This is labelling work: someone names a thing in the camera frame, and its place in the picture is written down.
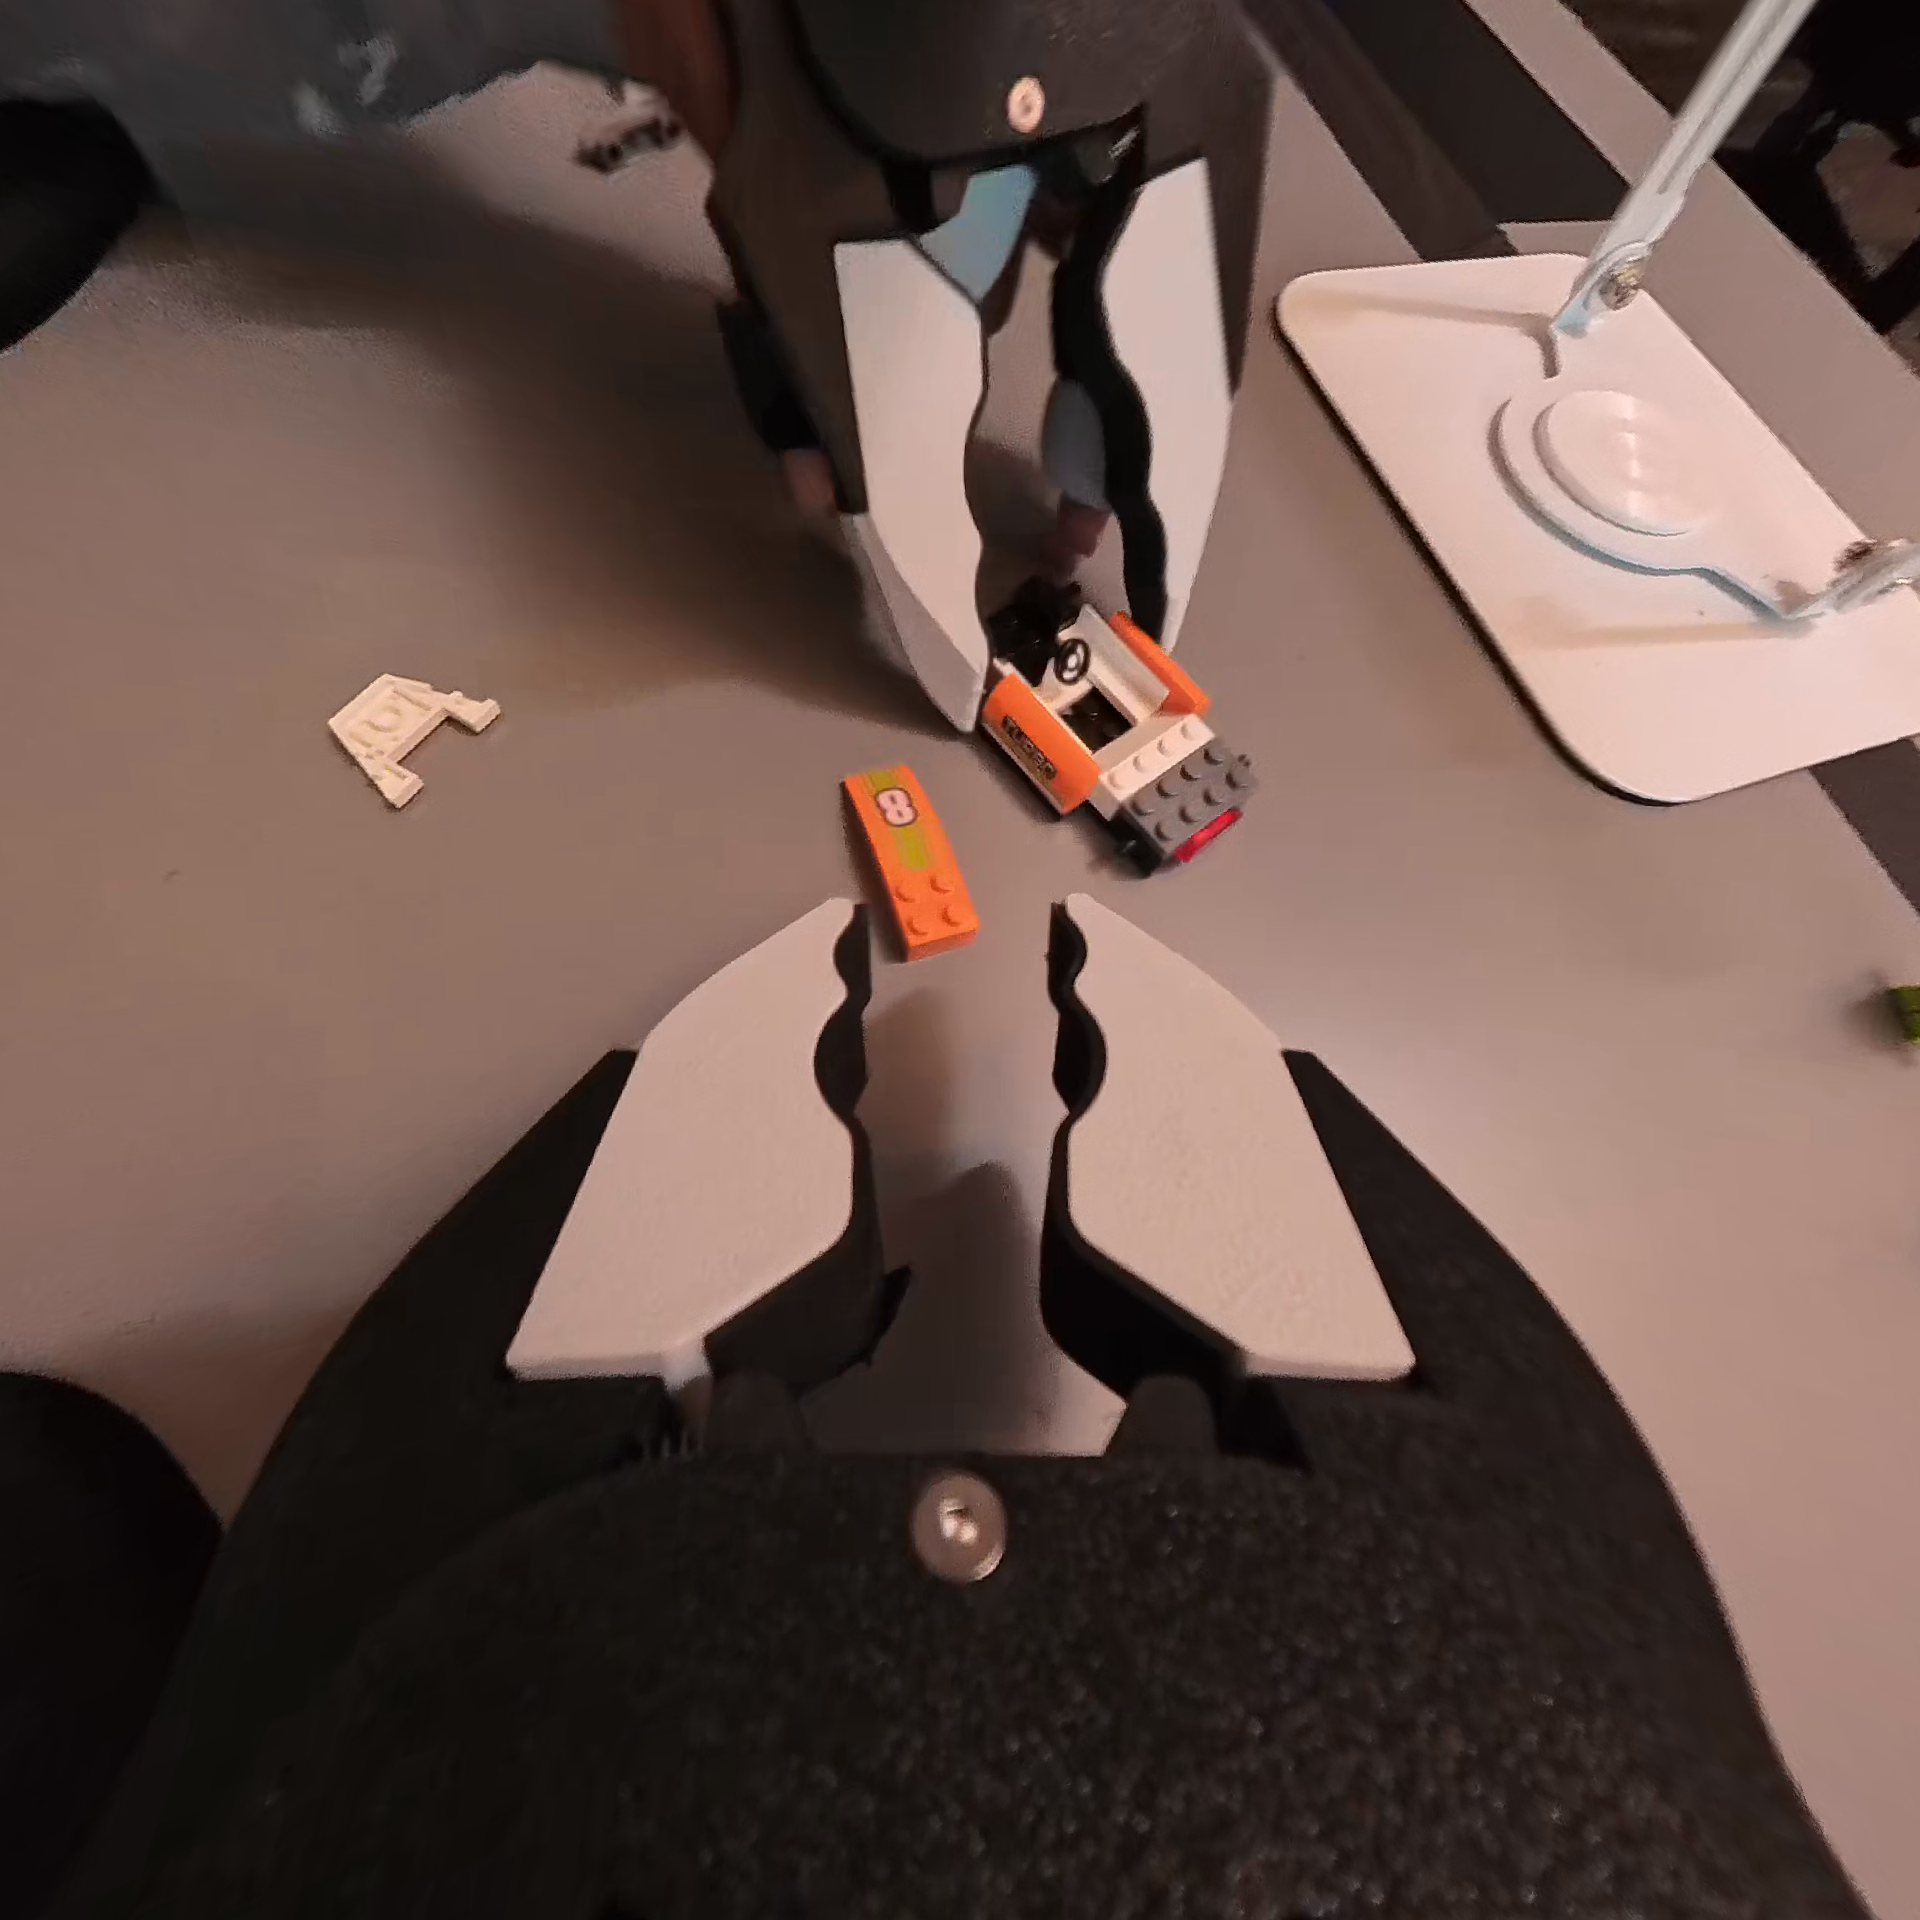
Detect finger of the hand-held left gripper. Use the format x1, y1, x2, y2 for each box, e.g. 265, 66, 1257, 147
832, 225, 1006, 730
1036, 158, 1238, 639

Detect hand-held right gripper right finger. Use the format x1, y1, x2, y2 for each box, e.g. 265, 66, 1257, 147
1043, 895, 1422, 1388

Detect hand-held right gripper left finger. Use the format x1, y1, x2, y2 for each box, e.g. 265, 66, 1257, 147
506, 895, 880, 1388

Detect orange white lego car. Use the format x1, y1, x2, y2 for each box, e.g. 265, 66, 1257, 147
980, 574, 1264, 876

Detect orange printed lego piece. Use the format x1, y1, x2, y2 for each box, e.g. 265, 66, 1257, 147
839, 765, 989, 965

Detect white book stand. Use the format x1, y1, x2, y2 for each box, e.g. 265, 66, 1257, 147
1273, 0, 1920, 811

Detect white wing lego piece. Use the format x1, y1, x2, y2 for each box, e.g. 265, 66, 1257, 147
321, 673, 506, 816

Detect person's left forearm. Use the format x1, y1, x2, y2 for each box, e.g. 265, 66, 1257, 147
181, 0, 648, 153

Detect person's left hand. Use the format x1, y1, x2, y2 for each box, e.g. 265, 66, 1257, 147
616, 0, 740, 153

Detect black textured pad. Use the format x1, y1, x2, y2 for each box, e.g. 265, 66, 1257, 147
0, 1366, 230, 1920

